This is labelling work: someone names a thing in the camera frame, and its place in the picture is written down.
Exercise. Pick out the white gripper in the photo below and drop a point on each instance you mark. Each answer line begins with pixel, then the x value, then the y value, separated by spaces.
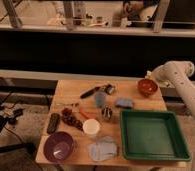
pixel 153 75

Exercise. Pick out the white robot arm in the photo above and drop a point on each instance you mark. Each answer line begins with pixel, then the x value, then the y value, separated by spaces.
pixel 178 73

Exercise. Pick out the red bowl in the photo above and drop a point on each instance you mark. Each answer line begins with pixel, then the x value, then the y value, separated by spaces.
pixel 147 87

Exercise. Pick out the purple bowl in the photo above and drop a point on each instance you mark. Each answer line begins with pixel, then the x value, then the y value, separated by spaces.
pixel 58 147

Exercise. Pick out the blue sponge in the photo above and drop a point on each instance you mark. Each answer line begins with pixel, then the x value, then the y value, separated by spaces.
pixel 124 103

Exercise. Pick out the small black silver object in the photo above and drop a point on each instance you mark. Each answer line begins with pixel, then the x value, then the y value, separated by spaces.
pixel 109 89

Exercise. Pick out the blue grey cup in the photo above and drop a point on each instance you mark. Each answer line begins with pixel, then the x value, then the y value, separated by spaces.
pixel 100 99

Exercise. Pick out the green plastic tray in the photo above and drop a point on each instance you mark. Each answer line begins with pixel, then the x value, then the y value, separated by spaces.
pixel 152 136

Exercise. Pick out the black white striped ball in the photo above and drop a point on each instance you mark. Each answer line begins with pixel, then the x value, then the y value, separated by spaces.
pixel 107 113

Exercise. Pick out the white paper cup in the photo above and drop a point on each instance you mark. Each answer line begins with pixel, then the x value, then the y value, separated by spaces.
pixel 91 128

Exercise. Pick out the light blue cloth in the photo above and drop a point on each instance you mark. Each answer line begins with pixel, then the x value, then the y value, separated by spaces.
pixel 103 149

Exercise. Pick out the wooden table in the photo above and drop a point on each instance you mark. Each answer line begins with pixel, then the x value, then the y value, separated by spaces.
pixel 69 91

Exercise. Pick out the dark red grape bunch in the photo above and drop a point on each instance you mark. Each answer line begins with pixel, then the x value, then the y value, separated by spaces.
pixel 69 119

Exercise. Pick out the black remote control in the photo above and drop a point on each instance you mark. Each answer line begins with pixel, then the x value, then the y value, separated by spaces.
pixel 53 122

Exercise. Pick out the orange handled tool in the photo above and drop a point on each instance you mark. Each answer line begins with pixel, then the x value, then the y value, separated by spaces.
pixel 85 114

